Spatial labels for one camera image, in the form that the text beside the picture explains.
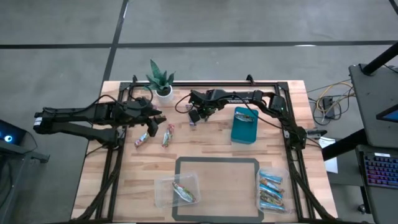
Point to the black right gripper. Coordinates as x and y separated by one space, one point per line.
203 99

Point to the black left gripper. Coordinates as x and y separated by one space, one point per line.
135 112

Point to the light blue granola bar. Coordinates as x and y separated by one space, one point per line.
270 198
272 177
273 206
268 183
270 190

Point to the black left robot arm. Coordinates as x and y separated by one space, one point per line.
77 113

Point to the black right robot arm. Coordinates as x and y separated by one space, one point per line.
239 99

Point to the snake plant in white pot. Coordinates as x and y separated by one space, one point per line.
164 96

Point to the black table clamp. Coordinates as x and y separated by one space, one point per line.
250 78
134 78

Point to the teal plastic bin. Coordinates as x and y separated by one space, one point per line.
244 133

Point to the beige mat with grey border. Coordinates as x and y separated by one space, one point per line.
224 186

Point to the clear plastic bin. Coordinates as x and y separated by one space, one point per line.
288 199
164 199

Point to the black power adapter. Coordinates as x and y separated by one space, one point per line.
328 104

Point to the white paper sheet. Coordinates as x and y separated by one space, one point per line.
329 161

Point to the grey desk top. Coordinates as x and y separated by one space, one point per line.
370 102
382 205

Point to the tablet with blue screen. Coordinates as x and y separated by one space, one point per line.
390 115

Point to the black aluminium table frame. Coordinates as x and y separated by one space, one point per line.
186 84

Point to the grey metal base plate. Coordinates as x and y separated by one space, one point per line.
309 131

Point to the black rig post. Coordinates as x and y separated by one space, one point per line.
342 144
379 59

